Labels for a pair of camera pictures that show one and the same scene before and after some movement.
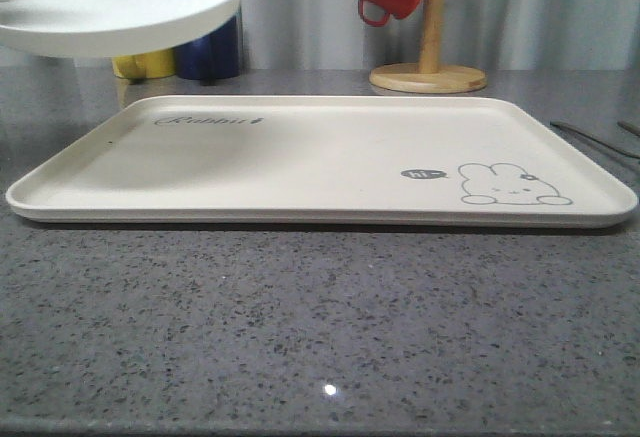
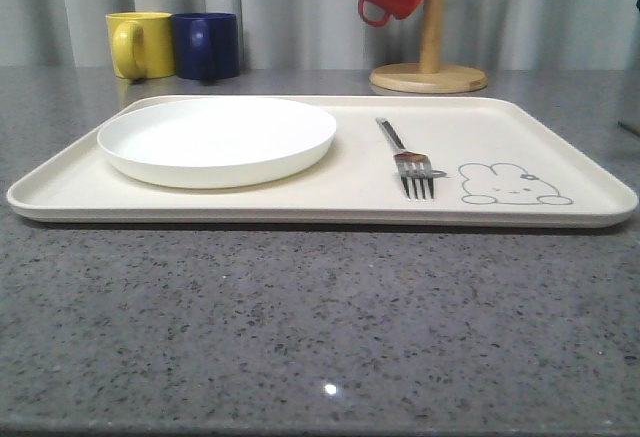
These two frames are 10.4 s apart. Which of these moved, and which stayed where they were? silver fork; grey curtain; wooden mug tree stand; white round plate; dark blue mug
Moved: silver fork; white round plate
Stayed: wooden mug tree stand; dark blue mug; grey curtain
